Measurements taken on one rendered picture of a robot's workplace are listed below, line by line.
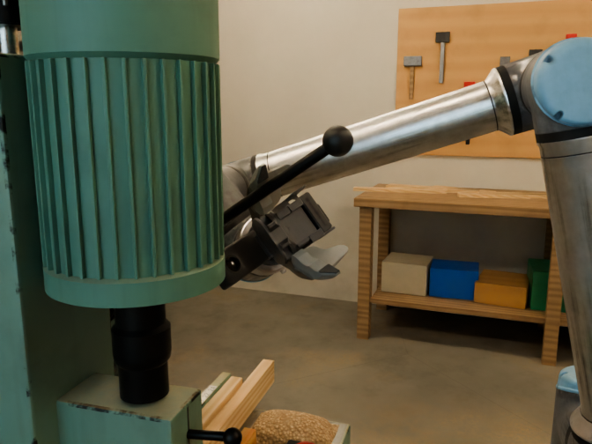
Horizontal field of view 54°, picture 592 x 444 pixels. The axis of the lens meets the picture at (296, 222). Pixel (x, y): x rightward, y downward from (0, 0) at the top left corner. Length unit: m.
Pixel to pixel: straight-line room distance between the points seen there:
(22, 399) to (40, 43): 0.34
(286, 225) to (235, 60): 3.53
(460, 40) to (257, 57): 1.35
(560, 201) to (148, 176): 0.59
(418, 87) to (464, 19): 0.47
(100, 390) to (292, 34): 3.57
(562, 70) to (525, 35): 2.95
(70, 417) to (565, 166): 0.69
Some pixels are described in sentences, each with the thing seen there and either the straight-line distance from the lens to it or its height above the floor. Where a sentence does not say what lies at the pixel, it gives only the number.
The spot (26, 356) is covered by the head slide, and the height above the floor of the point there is 1.13.
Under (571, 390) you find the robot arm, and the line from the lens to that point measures 1.17.
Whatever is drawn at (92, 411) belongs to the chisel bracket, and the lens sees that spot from 0.66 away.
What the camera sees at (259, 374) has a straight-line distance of 0.98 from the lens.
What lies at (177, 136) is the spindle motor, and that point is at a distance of 0.52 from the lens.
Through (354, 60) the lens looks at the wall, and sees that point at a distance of 3.94.
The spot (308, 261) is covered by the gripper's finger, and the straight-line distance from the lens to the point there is 0.71.
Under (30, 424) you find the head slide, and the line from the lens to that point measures 0.67.
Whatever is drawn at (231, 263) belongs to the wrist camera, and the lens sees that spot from 0.75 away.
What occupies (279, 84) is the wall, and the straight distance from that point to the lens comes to 4.10.
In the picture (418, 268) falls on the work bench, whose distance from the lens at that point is 3.51.
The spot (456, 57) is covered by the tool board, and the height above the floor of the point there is 1.65.
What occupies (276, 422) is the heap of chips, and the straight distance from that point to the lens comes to 0.88.
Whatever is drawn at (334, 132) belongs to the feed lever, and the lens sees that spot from 0.64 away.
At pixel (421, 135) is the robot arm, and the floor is 1.32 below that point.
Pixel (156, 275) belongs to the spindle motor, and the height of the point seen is 1.23.
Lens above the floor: 1.38
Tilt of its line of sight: 12 degrees down
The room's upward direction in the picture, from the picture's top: straight up
